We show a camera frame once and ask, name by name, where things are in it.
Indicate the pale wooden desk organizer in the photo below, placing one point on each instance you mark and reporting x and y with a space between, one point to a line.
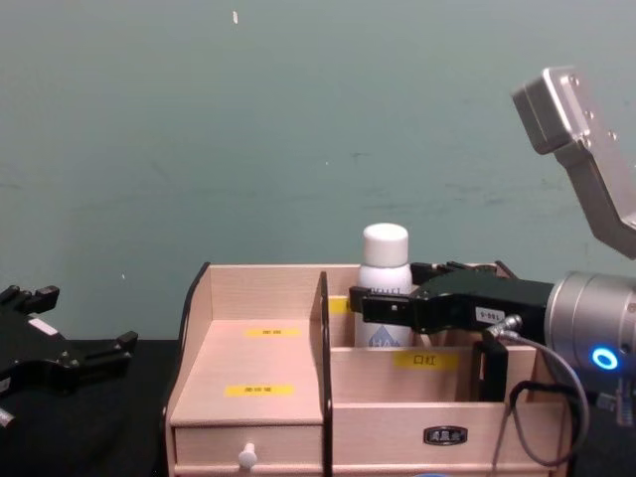
258 358

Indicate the yellow label sticker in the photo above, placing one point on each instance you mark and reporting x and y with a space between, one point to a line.
259 390
426 361
338 305
272 332

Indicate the white drawer knob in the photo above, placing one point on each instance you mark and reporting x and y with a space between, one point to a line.
247 456

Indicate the white capped bottle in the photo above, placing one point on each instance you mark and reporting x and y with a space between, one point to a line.
383 248

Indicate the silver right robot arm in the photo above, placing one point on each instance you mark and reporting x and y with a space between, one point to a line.
579 318

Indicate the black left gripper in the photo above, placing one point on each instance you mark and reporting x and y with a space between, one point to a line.
30 348

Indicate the dark metal nameplate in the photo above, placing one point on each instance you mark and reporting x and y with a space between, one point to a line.
445 435

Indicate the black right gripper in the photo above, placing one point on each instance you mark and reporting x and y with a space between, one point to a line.
467 303

